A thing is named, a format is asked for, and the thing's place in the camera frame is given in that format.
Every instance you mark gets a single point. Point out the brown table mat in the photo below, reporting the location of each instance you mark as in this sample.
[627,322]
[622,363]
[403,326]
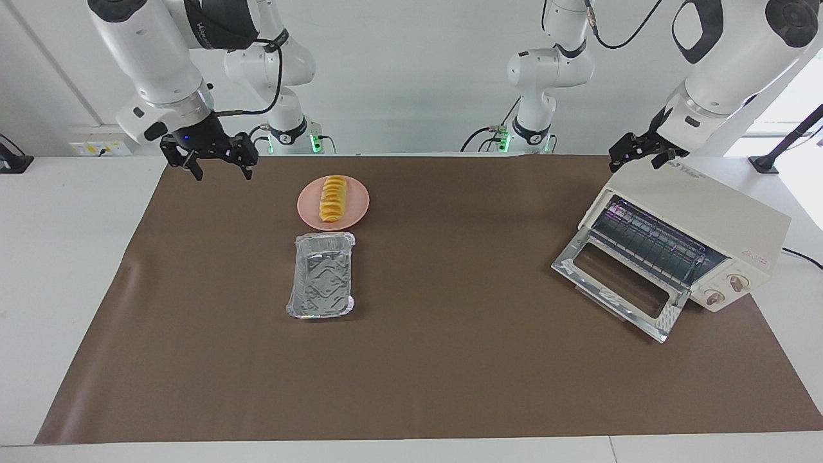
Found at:
[476,373]

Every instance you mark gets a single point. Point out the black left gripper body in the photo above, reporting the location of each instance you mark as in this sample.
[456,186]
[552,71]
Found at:
[643,145]

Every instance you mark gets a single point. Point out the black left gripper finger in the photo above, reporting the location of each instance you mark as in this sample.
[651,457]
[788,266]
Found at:
[617,161]
[658,160]

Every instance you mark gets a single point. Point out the cream toaster oven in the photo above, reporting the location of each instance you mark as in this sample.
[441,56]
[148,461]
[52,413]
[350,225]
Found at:
[707,206]

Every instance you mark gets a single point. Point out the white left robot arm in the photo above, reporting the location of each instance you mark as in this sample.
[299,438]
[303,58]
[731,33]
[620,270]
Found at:
[733,64]

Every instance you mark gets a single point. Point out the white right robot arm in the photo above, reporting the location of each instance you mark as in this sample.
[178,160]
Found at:
[154,58]

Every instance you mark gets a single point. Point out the beige oven knob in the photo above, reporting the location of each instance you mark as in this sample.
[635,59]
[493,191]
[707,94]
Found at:
[715,298]
[738,283]

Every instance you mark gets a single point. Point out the glass oven door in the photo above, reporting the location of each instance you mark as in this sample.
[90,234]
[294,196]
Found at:
[672,315]

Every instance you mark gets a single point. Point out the aluminium foil baking tray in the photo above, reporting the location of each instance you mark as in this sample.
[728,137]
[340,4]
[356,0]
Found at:
[321,276]

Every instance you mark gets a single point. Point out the pink round plate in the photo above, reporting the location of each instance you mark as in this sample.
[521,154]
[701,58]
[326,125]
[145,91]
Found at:
[357,206]

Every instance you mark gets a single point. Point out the white wall socket box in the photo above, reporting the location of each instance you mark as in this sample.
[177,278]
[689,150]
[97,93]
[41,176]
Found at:
[96,141]

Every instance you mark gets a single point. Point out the black desk clamp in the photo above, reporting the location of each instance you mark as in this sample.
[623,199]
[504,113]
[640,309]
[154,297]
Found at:
[14,161]

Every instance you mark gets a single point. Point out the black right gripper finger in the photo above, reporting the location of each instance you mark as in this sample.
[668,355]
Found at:
[248,165]
[195,167]

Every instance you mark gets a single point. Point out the metal oven rack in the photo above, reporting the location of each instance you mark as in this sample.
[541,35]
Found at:
[649,244]

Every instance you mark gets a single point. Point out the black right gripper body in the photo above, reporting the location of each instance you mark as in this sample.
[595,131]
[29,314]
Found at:
[206,138]

